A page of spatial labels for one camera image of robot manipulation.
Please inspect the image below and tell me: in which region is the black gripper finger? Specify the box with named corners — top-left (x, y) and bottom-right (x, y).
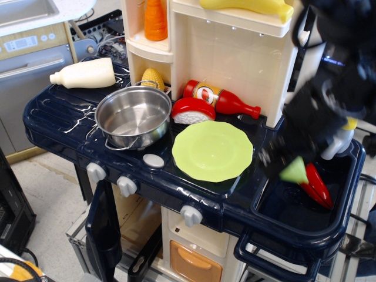
top-left (258, 140), bottom-right (303, 179)

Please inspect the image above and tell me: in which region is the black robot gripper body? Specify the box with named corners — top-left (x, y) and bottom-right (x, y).
top-left (270, 79), bottom-right (368, 162)

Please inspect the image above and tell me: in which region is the green toy pear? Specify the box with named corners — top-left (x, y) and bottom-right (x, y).
top-left (279, 156), bottom-right (309, 184)

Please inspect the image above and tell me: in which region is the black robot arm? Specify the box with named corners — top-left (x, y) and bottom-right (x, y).
top-left (258, 1), bottom-right (375, 179)

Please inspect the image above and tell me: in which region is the light green plastic plate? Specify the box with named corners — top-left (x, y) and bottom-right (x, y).
top-left (172, 121), bottom-right (253, 183)

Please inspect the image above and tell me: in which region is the grey yellow toy faucet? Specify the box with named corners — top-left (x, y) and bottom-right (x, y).
top-left (320, 117), bottom-right (358, 160)

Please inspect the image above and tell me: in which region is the red toy chili pepper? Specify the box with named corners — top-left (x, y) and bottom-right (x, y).
top-left (299, 163), bottom-right (334, 210)

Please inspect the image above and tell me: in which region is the navy toy kitchen counter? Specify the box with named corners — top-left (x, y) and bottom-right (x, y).
top-left (23, 85), bottom-right (365, 281)

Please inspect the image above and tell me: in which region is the red toy ketchup bottle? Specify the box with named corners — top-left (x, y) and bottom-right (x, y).
top-left (183, 80), bottom-right (261, 119)

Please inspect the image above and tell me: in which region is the cream toy kitchen shelf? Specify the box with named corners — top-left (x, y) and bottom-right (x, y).
top-left (122, 1), bottom-right (303, 127)

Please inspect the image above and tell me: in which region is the red white toy sushi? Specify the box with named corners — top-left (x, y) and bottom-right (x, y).
top-left (172, 98), bottom-right (216, 125)

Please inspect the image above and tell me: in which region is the grey stove knob right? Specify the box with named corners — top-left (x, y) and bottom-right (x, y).
top-left (180, 205), bottom-right (203, 227)

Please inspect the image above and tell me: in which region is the grey stove knob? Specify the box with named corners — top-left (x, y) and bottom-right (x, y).
top-left (86, 162), bottom-right (106, 183)
top-left (116, 176), bottom-right (137, 197)
top-left (180, 205), bottom-right (203, 227)

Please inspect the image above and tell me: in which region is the yellow toy banana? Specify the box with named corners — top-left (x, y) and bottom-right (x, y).
top-left (199, 0), bottom-right (294, 22)

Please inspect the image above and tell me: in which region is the grey oval button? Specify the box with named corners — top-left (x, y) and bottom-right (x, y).
top-left (143, 154), bottom-right (165, 169)

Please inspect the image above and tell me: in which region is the orange toy drawer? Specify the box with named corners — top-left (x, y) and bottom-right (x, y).
top-left (170, 241), bottom-right (222, 282)

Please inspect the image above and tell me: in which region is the yellow toy corn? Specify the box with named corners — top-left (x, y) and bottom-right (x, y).
top-left (141, 68), bottom-right (165, 91)

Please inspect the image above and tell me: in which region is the grey stove knob middle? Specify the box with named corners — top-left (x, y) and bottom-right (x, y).
top-left (116, 176), bottom-right (137, 197)

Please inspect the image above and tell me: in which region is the stainless steel pot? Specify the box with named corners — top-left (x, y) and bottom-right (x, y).
top-left (95, 85), bottom-right (172, 151)

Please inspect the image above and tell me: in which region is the orange toy carrot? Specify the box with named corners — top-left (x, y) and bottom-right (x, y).
top-left (144, 0), bottom-right (168, 41)

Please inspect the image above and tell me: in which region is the grey stove knob left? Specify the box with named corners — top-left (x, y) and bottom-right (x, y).
top-left (86, 162), bottom-right (106, 183)

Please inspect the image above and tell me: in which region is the navy open oven door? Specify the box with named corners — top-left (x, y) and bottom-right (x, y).
top-left (85, 180), bottom-right (122, 281)

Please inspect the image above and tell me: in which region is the white toy mayonnaise bottle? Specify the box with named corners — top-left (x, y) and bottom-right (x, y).
top-left (49, 58), bottom-right (116, 89)

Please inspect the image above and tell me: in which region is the grey toy dishwasher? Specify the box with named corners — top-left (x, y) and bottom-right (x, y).
top-left (1, 23), bottom-right (73, 155)

